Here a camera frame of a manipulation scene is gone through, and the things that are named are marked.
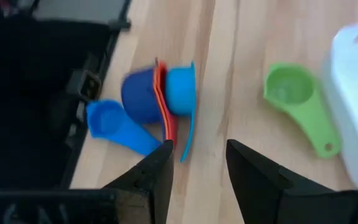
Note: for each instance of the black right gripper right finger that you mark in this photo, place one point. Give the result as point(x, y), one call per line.
point(275, 196)

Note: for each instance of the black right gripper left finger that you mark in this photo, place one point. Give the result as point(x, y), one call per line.
point(157, 174)

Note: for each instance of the red measuring cup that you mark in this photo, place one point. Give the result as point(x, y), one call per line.
point(172, 130)

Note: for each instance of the blue measuring cup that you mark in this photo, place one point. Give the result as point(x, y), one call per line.
point(110, 119)

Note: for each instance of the indigo measuring cup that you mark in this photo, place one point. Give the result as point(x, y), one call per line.
point(138, 96)

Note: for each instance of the teal measuring cup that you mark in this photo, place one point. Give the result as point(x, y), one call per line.
point(180, 90)

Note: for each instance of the green measuring cup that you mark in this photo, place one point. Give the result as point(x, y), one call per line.
point(309, 115)

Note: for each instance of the orange measuring cup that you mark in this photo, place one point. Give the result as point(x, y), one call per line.
point(156, 82)

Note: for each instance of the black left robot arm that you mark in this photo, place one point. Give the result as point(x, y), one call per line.
point(17, 93)

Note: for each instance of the black aluminium table frame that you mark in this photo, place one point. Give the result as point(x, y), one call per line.
point(84, 85)

